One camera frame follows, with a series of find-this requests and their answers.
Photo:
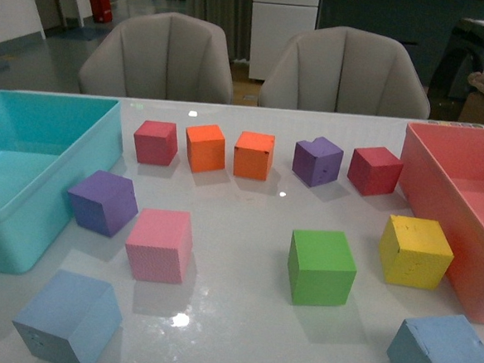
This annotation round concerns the blue foam cube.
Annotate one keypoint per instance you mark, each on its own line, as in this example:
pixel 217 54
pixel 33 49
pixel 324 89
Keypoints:
pixel 71 320
pixel 450 339

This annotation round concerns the right orange foam cube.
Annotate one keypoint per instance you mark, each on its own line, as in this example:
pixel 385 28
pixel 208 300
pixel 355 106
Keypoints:
pixel 253 155

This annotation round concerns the orange foam cube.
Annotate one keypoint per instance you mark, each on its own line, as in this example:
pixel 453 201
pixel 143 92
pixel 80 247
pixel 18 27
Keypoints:
pixel 253 155
pixel 205 148

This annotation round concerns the left orange foam cube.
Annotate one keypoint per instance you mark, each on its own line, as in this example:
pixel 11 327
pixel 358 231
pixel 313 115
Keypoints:
pixel 205 148

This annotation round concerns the notched purple foam cube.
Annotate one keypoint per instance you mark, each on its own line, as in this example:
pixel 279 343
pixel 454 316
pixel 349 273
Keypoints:
pixel 317 162

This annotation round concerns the left red foam cube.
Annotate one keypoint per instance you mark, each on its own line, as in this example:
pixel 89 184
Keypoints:
pixel 156 143

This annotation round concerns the red foam cube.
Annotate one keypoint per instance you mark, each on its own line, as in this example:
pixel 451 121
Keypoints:
pixel 156 143
pixel 374 171

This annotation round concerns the pink foam cube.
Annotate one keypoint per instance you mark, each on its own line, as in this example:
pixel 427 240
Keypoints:
pixel 159 246

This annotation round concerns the green foam cube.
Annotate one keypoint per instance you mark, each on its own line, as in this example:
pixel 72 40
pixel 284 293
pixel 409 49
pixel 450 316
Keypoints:
pixel 321 268

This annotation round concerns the right red foam cube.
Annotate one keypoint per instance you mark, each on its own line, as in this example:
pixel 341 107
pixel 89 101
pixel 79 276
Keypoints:
pixel 374 171

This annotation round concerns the left purple foam cube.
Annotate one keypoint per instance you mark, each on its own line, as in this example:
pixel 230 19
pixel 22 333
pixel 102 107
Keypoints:
pixel 103 202

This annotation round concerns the left beige chair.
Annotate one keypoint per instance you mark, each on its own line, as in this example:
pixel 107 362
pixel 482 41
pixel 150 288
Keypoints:
pixel 161 56

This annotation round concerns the beige chair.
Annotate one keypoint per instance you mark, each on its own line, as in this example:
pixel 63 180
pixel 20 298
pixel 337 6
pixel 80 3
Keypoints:
pixel 345 70
pixel 161 56

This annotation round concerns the right beige chair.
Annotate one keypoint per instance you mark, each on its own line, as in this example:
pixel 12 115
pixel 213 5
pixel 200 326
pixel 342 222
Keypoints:
pixel 345 70

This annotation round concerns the white drawer cabinet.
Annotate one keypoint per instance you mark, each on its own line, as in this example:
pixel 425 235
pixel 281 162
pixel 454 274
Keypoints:
pixel 274 22

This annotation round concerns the grey curtain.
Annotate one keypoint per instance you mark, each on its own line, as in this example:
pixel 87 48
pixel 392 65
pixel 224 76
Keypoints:
pixel 233 16

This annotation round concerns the yellow foam cube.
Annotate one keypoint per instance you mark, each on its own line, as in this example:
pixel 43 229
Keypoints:
pixel 414 252

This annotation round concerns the teal plastic bin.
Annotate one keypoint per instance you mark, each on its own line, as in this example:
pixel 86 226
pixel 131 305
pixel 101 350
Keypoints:
pixel 48 143

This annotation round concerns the pink plastic bin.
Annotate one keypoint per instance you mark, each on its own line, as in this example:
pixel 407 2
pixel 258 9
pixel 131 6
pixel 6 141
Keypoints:
pixel 443 180

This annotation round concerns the red bin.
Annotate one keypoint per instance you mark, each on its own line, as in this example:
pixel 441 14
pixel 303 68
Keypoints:
pixel 101 11

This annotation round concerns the dark grey counter cabinet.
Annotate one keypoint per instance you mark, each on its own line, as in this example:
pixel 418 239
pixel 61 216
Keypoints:
pixel 423 26

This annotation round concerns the black appliance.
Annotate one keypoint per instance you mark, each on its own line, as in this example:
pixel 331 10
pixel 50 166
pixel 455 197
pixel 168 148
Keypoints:
pixel 464 54

